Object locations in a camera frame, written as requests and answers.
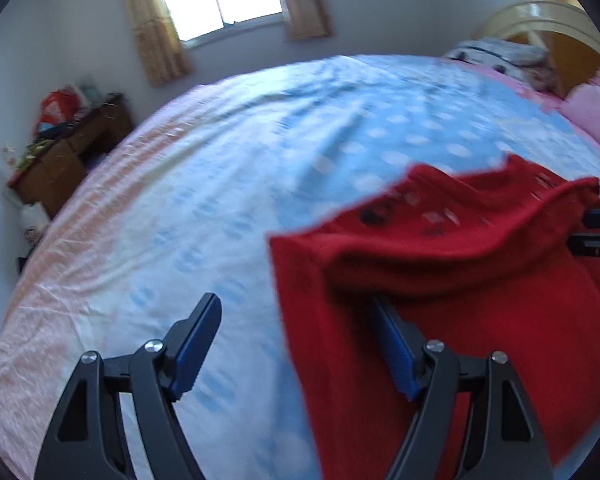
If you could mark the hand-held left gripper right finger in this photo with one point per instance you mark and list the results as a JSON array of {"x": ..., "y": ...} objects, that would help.
[{"x": 395, "y": 355}]

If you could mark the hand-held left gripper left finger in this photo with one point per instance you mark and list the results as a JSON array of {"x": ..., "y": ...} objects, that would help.
[{"x": 195, "y": 355}]

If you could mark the red knitted sweater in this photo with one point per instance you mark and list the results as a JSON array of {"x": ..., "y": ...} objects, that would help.
[{"x": 480, "y": 320}]

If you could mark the pink pillow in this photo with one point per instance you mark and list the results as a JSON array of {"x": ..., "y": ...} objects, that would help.
[{"x": 597, "y": 110}]

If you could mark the bed with blue sheet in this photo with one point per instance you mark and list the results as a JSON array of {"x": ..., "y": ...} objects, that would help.
[{"x": 230, "y": 185}]

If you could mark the grey patterned pillow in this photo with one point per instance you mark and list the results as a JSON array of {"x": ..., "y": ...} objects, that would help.
[{"x": 510, "y": 52}]

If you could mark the white spotted pillow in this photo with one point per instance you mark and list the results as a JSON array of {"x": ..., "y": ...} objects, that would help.
[{"x": 475, "y": 62}]

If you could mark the white printed shopping bag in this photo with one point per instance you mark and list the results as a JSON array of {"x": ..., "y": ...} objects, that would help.
[{"x": 34, "y": 225}]

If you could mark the cream wooden headboard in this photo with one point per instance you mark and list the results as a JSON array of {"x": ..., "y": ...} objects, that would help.
[{"x": 540, "y": 15}]

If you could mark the brown wooden desk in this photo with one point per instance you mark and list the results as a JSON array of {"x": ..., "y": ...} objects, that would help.
[{"x": 60, "y": 170}]

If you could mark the green items on desk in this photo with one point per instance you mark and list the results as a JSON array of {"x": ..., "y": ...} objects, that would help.
[{"x": 36, "y": 151}]

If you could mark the white patterned paper bag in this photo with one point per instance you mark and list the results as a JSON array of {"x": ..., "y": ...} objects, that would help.
[{"x": 10, "y": 156}]

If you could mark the yellow patterned curtain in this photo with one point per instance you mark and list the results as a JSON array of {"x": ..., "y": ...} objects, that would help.
[
  {"x": 155, "y": 30},
  {"x": 305, "y": 0}
]

